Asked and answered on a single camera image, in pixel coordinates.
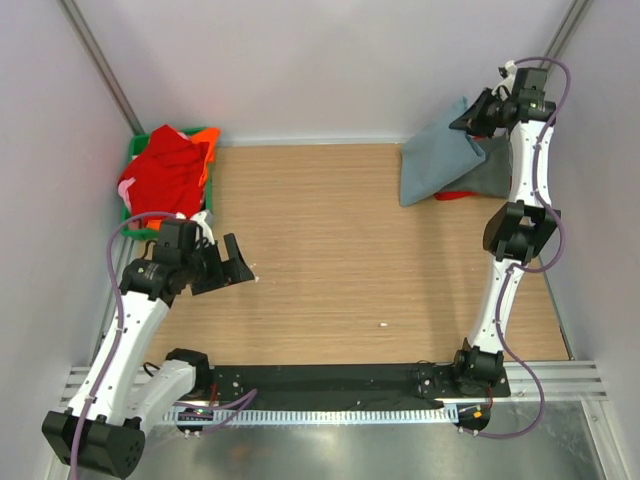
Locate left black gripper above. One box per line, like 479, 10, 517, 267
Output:
181, 233, 253, 295

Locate blue-grey t shirt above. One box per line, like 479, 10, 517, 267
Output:
399, 96, 486, 207

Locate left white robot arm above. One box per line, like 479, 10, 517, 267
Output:
42, 211, 254, 479

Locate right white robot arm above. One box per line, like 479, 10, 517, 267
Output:
450, 62, 561, 396

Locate folded grey t shirt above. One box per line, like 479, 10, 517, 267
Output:
439, 136, 512, 198

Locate folded red t shirt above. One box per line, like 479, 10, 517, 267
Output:
434, 191, 475, 201

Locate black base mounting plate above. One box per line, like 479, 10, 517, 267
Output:
211, 361, 510, 412

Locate red t shirt in bin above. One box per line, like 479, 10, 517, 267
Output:
118, 125, 210, 221

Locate pink t shirt in bin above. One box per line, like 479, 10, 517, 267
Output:
117, 177, 136, 213

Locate green plastic bin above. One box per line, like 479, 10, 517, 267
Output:
116, 125, 220, 241

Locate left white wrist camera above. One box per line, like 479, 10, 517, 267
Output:
175, 210, 215, 245

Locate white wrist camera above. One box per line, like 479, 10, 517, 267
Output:
493, 60, 518, 100
175, 210, 215, 245

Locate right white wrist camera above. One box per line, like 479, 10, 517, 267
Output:
493, 60, 518, 100

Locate white slotted cable duct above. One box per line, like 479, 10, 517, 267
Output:
158, 404, 459, 428

